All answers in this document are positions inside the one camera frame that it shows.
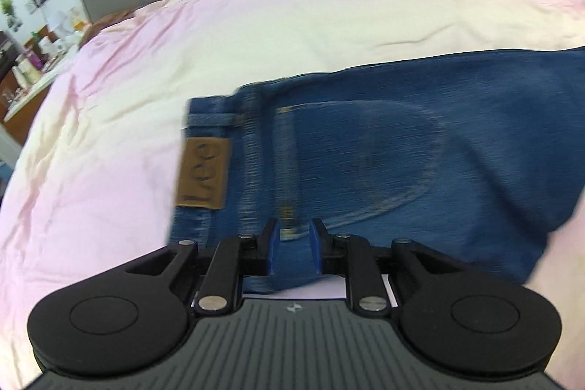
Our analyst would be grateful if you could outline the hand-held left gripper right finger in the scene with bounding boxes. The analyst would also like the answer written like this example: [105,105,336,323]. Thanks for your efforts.
[309,217,463,318]

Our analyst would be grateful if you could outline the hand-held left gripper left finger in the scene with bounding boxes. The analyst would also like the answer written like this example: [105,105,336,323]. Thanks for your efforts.
[124,217,279,318]

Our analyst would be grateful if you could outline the blue denim pants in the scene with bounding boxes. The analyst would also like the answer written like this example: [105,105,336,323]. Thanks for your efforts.
[169,48,585,297]

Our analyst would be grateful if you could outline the pink floral bed blanket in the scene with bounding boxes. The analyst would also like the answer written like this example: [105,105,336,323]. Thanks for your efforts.
[0,0,585,390]

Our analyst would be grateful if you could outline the green potted plant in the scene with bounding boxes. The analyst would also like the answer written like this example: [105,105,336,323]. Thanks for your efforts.
[0,0,23,31]

